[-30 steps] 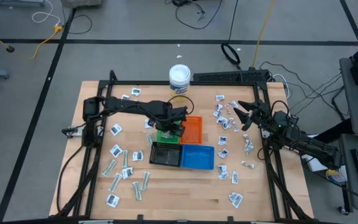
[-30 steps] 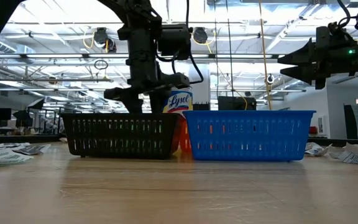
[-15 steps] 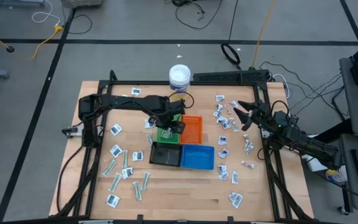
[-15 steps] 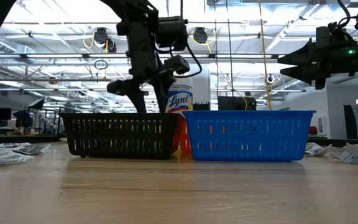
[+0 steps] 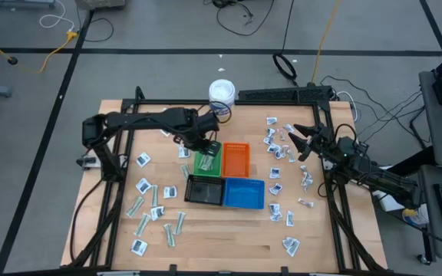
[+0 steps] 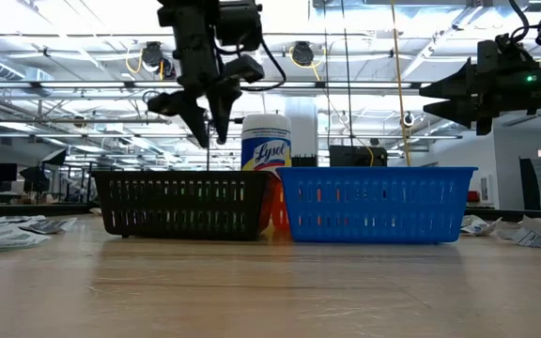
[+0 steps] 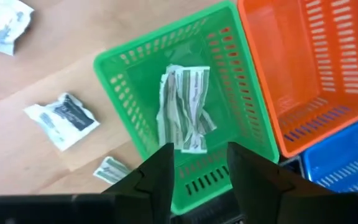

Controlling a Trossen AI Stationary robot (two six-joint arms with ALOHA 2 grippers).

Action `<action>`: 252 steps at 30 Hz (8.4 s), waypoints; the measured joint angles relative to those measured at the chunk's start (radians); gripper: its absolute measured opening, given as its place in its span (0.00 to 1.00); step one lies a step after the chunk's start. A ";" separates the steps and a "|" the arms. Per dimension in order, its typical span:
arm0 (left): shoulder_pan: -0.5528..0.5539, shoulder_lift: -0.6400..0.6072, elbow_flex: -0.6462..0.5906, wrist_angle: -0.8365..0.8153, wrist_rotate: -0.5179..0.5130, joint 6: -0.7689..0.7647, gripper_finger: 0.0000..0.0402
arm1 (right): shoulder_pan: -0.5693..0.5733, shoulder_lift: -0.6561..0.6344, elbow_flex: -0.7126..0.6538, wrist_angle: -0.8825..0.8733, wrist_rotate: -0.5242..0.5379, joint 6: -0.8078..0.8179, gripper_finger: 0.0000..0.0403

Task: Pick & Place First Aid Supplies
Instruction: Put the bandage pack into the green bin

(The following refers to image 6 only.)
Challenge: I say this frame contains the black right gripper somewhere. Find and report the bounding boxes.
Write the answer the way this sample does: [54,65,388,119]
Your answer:
[418,57,541,137]

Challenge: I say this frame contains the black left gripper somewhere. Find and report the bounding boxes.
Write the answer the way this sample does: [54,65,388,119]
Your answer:
[147,46,244,149]

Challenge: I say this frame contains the wrappers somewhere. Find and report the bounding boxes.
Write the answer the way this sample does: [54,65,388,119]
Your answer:
[0,223,52,255]

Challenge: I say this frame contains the Lysol wipes canister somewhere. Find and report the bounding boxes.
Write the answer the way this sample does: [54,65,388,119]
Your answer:
[240,113,294,179]

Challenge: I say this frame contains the black plastic basket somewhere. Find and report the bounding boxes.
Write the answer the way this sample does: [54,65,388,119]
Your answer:
[92,169,274,242]

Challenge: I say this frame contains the white framed panel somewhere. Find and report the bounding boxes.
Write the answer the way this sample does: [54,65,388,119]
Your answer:
[479,174,492,204]

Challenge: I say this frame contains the white building pillar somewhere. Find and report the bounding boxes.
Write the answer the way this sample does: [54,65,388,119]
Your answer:
[285,97,319,159]

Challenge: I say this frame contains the blue plastic basket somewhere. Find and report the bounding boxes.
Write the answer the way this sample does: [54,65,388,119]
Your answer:
[275,166,479,245]

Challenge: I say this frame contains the black upright panel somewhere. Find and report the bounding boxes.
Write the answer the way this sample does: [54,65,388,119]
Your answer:
[518,158,541,211]

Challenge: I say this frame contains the black equipment box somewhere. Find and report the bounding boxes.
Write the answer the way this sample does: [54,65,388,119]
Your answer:
[329,145,389,168]

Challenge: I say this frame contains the orange plastic basket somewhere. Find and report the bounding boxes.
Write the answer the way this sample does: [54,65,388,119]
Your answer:
[270,176,291,232]

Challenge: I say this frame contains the white pad packet dark print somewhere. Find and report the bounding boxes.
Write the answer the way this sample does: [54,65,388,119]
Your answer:
[460,214,503,237]
[495,214,541,249]

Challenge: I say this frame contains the black ceiling cable reel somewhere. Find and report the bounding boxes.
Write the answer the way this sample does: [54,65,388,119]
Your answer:
[141,40,164,68]
[160,56,178,80]
[290,40,316,67]

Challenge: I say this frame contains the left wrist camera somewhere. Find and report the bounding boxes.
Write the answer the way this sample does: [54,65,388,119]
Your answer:
[224,54,266,85]

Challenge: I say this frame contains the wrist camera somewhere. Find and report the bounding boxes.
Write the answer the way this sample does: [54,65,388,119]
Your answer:
[476,35,537,67]
[224,54,266,85]

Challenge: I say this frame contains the yellow power cable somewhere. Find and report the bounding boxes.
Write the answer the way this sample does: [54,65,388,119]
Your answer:
[390,0,413,168]

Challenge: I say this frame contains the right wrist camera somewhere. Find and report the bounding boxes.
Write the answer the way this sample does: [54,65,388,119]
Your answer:
[476,35,537,67]

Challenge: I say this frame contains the black left camera cable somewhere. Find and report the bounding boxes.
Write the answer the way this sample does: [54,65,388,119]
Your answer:
[240,37,287,93]

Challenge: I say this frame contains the black aluminium table frame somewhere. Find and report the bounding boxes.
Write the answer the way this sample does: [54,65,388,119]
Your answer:
[0,202,541,223]

